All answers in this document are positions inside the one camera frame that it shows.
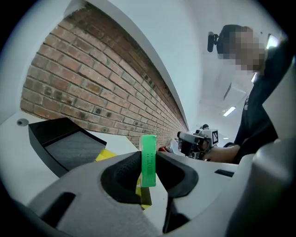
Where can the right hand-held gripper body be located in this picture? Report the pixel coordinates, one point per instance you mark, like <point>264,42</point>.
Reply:
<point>213,136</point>

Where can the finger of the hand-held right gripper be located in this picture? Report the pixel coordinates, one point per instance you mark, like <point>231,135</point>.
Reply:
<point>189,136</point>

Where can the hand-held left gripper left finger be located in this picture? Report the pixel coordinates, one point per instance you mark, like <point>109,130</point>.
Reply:
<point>92,185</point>

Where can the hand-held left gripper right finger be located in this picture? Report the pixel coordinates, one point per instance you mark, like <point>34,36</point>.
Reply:
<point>208,180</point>

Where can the green and white small box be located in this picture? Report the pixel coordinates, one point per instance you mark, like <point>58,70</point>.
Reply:
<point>148,162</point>

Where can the black box with yellow interior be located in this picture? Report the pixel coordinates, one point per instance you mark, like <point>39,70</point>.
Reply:
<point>60,143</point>

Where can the person's right forearm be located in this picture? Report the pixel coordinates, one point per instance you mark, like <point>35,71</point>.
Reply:
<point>224,154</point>

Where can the person's right hand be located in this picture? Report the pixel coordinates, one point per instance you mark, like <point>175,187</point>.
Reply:
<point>206,147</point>

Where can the red bag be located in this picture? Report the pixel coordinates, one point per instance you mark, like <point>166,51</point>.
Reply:
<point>164,149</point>

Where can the ceiling light panel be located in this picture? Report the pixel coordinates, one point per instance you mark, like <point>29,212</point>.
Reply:
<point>229,111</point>
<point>272,41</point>

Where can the person's black clothing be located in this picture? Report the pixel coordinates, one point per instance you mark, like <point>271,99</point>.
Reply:
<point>256,115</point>

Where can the white table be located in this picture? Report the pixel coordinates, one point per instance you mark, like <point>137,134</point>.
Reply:
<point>20,159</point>

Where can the person's head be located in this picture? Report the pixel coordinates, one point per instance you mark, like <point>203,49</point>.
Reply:
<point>242,48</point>

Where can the black head-mounted camera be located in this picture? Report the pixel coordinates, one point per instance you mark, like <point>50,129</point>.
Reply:
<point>211,41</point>

